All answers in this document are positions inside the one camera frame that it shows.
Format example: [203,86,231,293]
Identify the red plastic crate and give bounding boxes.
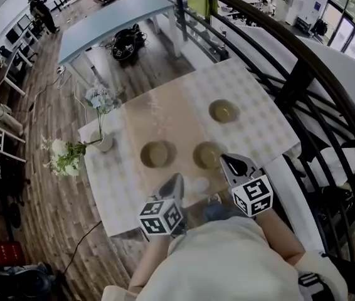
[0,240,27,265]

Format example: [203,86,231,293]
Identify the beige checked tablecloth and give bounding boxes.
[77,57,302,238]

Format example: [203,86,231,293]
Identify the person's right forearm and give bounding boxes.
[254,213,307,266]

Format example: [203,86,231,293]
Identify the black bag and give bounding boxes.
[0,261,56,301]

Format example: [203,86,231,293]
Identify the office desks with monitors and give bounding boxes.
[0,13,40,97]

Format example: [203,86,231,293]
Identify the person's cream shirt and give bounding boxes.
[102,214,351,301]

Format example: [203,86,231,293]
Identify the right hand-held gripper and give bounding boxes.
[220,153,274,218]

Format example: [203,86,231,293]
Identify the black cable bundle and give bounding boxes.
[110,23,149,62]

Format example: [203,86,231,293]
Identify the olive green ceramic bowl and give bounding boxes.
[208,98,240,124]
[192,140,225,171]
[139,139,178,169]

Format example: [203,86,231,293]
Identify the black metal railing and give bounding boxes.
[126,0,355,274]

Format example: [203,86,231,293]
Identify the white ceramic vase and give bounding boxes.
[89,129,115,152]

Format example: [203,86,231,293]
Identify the person's blue jeans leg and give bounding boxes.
[203,196,238,222]

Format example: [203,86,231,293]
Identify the light blue table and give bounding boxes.
[57,0,178,86]

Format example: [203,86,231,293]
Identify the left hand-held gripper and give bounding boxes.
[139,172,186,237]

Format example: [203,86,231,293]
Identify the striped shoulder strap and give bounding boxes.
[298,271,335,301]

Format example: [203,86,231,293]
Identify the person's left forearm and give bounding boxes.
[127,234,171,294]

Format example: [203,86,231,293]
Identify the white artificial flower bunch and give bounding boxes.
[40,133,103,178]

